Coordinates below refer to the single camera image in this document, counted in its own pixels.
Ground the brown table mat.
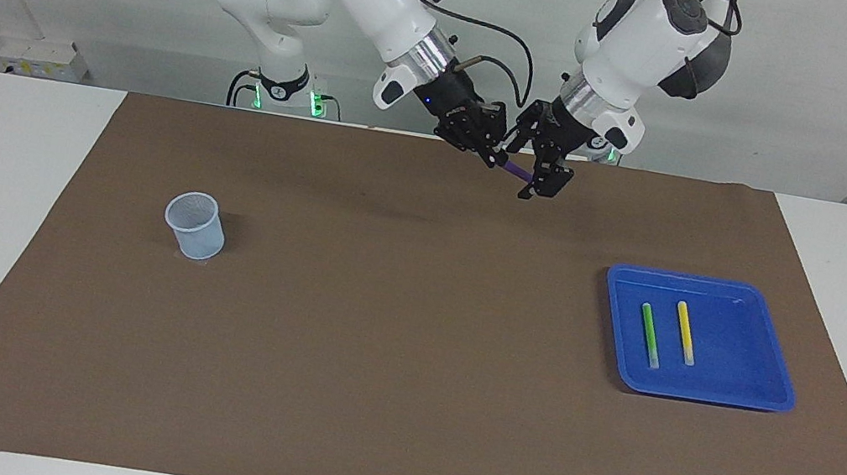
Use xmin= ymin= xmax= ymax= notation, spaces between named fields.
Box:
xmin=0 ymin=67 xmax=847 ymax=475

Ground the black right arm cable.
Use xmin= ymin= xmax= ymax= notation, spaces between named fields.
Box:
xmin=193 ymin=0 xmax=547 ymax=111

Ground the purple pen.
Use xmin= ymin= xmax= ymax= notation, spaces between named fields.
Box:
xmin=496 ymin=156 xmax=540 ymax=188

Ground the black right base cable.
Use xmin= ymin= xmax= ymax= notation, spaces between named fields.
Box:
xmin=226 ymin=67 xmax=268 ymax=111

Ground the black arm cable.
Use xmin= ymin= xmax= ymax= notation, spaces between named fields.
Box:
xmin=193 ymin=0 xmax=547 ymax=111
xmin=620 ymin=0 xmax=746 ymax=38

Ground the green pen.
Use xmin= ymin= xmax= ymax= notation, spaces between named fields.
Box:
xmin=632 ymin=302 xmax=669 ymax=371

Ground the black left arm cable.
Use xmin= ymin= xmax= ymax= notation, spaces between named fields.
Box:
xmin=620 ymin=0 xmax=746 ymax=38

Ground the yellow pen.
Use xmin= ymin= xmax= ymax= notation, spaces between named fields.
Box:
xmin=667 ymin=300 xmax=705 ymax=368

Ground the blue plastic tray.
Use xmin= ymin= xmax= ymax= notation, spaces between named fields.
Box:
xmin=589 ymin=260 xmax=813 ymax=417

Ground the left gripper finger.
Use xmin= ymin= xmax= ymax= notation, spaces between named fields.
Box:
xmin=516 ymin=139 xmax=579 ymax=207
xmin=504 ymin=97 xmax=547 ymax=159

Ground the white power box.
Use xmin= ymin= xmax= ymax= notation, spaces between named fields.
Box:
xmin=0 ymin=30 xmax=91 ymax=86

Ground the translucent plastic cup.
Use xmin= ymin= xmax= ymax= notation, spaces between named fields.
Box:
xmin=159 ymin=187 xmax=233 ymax=264

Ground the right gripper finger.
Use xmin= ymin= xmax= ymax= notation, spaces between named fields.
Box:
xmin=429 ymin=117 xmax=505 ymax=170
xmin=476 ymin=98 xmax=514 ymax=154

